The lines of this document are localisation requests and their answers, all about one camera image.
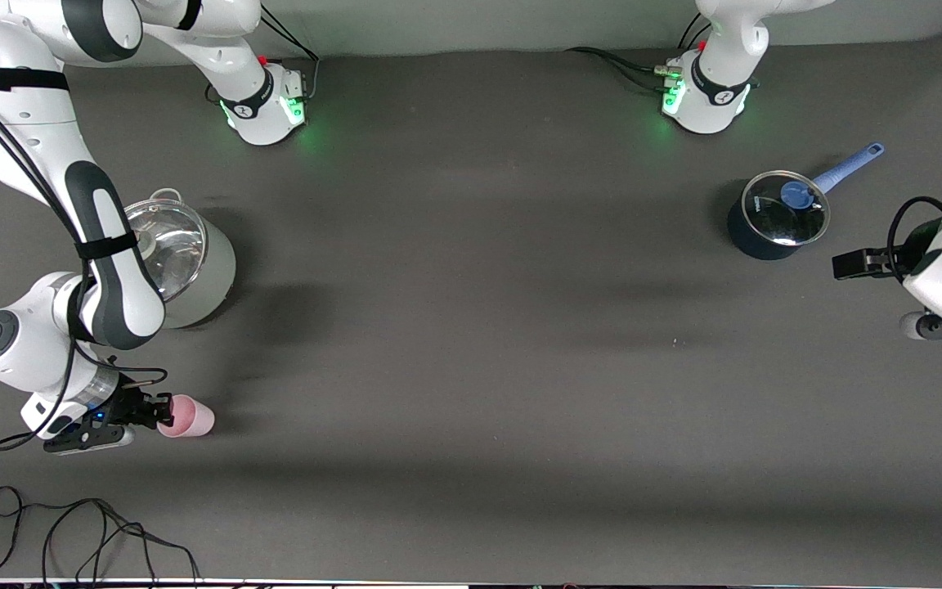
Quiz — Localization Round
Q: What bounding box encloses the black arm base cable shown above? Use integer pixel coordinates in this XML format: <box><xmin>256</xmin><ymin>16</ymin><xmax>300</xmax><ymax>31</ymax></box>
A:
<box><xmin>258</xmin><ymin>4</ymin><xmax>321</xmax><ymax>103</ymax></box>
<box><xmin>565</xmin><ymin>12</ymin><xmax>709</xmax><ymax>91</ymax></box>

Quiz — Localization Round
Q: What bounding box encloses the dark blue saucepan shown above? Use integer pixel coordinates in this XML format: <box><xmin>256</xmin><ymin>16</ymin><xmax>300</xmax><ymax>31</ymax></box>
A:
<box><xmin>727</xmin><ymin>142</ymin><xmax>886</xmax><ymax>261</ymax></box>

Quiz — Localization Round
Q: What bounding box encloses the black left arm base cable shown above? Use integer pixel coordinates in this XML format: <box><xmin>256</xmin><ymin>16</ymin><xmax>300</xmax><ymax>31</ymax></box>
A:
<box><xmin>565</xmin><ymin>12</ymin><xmax>709</xmax><ymax>91</ymax></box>

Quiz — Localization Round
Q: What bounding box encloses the glass stockpot lid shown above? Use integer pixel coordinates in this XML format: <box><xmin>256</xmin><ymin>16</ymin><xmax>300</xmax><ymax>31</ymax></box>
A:
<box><xmin>123</xmin><ymin>199</ymin><xmax>209</xmax><ymax>303</ymax></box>

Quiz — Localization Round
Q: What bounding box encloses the grey-green stockpot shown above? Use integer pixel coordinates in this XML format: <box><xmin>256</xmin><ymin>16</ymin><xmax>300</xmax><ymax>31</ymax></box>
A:
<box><xmin>123</xmin><ymin>188</ymin><xmax>236</xmax><ymax>330</ymax></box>

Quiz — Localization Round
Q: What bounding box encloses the glass lid blue knob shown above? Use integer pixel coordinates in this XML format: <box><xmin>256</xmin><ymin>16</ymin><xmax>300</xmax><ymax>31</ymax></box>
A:
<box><xmin>742</xmin><ymin>170</ymin><xmax>832</xmax><ymax>247</ymax></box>

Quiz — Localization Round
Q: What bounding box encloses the pink plastic cup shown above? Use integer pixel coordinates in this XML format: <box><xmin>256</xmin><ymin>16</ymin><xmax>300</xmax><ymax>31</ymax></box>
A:
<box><xmin>156</xmin><ymin>394</ymin><xmax>215</xmax><ymax>439</ymax></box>

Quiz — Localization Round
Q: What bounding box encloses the thin black loose cable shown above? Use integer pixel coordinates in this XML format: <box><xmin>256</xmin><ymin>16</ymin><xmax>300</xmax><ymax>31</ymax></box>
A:
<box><xmin>0</xmin><ymin>486</ymin><xmax>202</xmax><ymax>586</ymax></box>

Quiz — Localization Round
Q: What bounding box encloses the black right arm base cable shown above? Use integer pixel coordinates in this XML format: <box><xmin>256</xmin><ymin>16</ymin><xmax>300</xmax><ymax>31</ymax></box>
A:
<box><xmin>258</xmin><ymin>4</ymin><xmax>321</xmax><ymax>103</ymax></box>

